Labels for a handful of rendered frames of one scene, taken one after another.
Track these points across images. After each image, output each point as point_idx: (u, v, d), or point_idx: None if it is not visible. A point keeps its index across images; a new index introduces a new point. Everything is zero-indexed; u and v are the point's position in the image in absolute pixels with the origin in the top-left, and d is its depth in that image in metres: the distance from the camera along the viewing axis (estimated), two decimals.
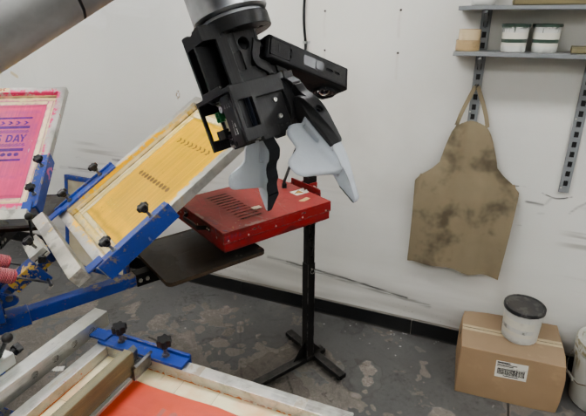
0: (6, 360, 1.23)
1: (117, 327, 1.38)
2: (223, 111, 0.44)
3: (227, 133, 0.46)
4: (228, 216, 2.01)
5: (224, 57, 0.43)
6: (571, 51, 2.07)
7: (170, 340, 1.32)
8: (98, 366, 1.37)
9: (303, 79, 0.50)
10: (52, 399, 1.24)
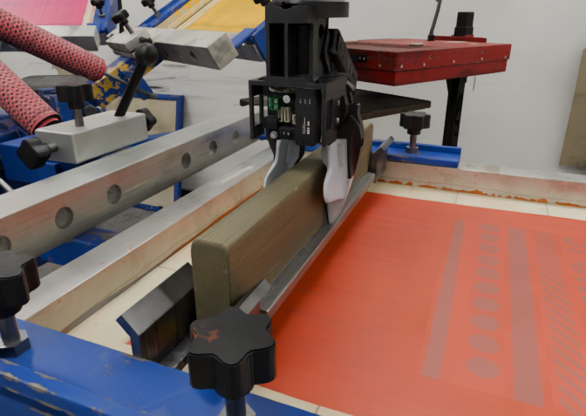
0: (134, 122, 0.60)
1: None
2: (296, 104, 0.39)
3: (277, 124, 0.41)
4: (386, 47, 1.38)
5: (314, 45, 0.39)
6: None
7: (431, 115, 0.69)
8: None
9: None
10: (228, 204, 0.61)
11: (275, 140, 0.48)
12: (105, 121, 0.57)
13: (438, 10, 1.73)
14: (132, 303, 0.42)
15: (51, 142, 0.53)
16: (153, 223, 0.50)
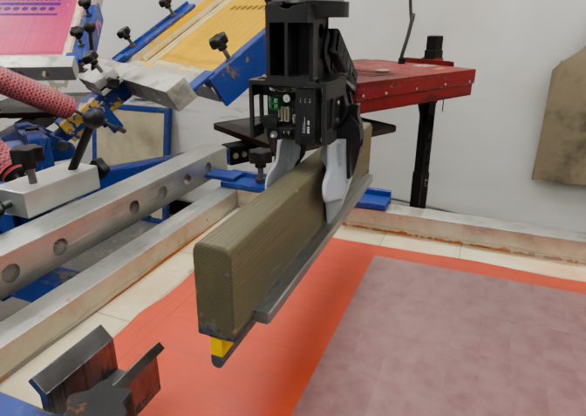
0: (86, 174, 0.67)
1: (259, 152, 0.81)
2: (296, 103, 0.39)
3: (278, 123, 0.41)
4: None
5: (314, 45, 0.39)
6: None
7: None
8: (227, 217, 0.81)
9: None
10: (170, 248, 0.68)
11: (276, 140, 0.48)
12: (57, 177, 0.64)
13: (408, 34, 1.80)
14: (67, 350, 0.49)
15: (6, 199, 0.60)
16: (94, 273, 0.57)
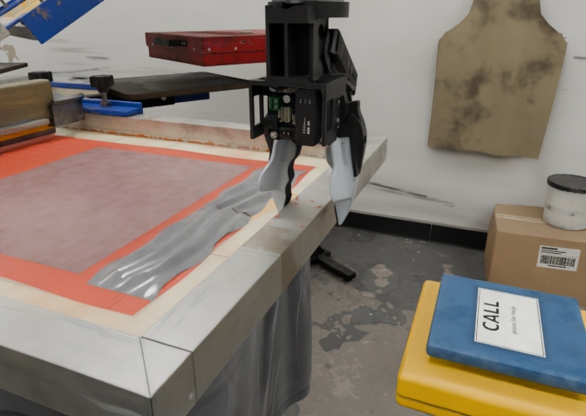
0: None
1: (37, 72, 0.95)
2: (296, 104, 0.39)
3: (278, 124, 0.41)
4: (211, 34, 1.58)
5: (314, 45, 0.39)
6: None
7: (111, 77, 0.89)
8: None
9: None
10: None
11: None
12: None
13: None
14: None
15: None
16: None
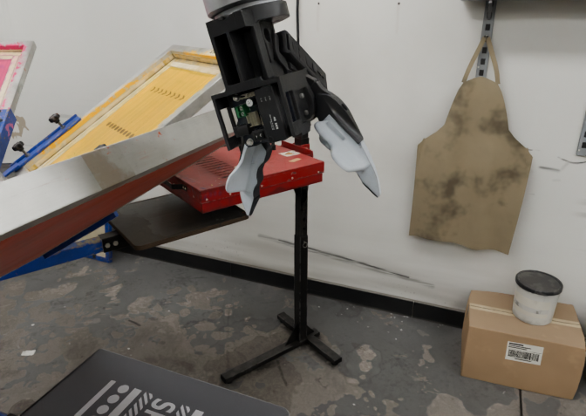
0: None
1: None
2: (258, 104, 0.41)
3: (249, 129, 0.43)
4: (208, 175, 1.78)
5: (260, 46, 0.40)
6: None
7: None
8: None
9: None
10: None
11: (244, 141, 0.49)
12: None
13: None
14: None
15: None
16: None
